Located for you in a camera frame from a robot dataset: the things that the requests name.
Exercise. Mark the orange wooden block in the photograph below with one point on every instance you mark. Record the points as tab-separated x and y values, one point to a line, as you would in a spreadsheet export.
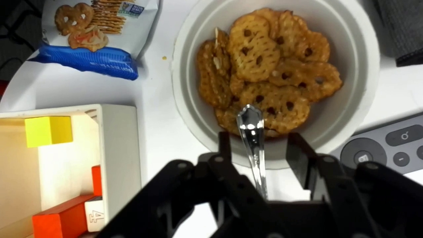
66	220

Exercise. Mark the dark grey folded cloth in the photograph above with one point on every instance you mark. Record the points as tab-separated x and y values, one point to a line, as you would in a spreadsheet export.
400	23

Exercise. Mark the white bowl of pretzels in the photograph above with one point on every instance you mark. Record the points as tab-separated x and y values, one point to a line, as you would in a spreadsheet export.
310	67

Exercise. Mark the blue pretzel snack bag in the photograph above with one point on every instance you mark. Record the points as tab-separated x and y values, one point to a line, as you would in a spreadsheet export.
99	36

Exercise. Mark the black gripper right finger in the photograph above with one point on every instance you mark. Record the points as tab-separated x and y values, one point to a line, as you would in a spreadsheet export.
367	202

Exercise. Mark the grey remote control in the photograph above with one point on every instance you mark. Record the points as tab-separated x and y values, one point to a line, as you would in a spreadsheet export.
396	145

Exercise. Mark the yellow wooden block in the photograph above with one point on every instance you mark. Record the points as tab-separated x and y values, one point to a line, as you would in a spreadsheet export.
47	131

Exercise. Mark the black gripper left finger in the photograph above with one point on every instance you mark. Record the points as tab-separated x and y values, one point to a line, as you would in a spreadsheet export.
160	207

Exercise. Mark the red wooden block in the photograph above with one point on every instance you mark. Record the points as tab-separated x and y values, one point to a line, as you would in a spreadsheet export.
96	180

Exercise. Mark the metal spatula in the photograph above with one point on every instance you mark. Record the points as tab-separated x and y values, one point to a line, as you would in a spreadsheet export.
251	130

